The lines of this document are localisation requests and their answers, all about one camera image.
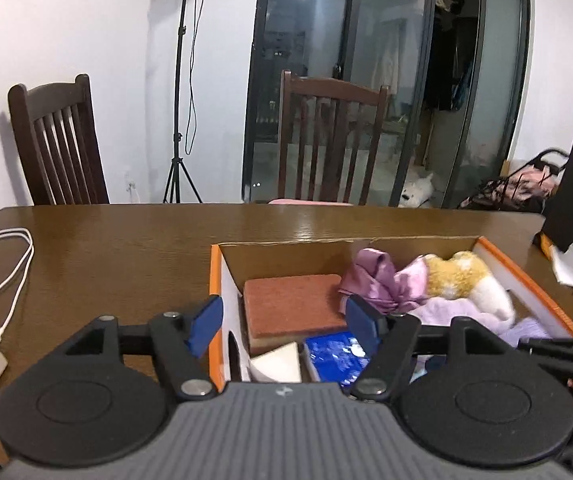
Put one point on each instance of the pink bag on cart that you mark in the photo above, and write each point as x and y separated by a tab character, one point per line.
525	189

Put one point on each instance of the white wedge sponge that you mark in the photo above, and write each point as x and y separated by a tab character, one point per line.
279	362

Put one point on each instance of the dark wooden chair left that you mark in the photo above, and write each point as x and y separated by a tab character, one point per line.
56	142

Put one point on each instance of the yellow white plush toy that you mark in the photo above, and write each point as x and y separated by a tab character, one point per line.
466	276

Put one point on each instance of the brown scouring sponge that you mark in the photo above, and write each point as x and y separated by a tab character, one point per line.
290	309

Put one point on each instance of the sliding glass door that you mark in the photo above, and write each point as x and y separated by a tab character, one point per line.
455	69

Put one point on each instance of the studio light on stand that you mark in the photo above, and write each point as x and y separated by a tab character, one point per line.
184	113

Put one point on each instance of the purple satin bow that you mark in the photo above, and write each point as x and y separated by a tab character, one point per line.
373	276

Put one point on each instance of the orange cardboard box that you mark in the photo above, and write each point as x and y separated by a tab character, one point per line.
233	264

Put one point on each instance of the blue tissue pack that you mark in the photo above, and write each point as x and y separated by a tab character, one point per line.
334	357

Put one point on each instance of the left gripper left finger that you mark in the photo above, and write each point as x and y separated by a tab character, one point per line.
203	325

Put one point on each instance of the white plush dog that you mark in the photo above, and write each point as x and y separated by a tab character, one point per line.
417	192

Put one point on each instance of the dark wooden chair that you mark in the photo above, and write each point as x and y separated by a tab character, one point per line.
56	142
329	132

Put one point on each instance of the dark wooden chair right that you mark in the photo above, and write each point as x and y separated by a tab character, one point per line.
329	132

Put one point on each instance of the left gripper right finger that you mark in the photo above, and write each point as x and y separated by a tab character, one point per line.
367	324

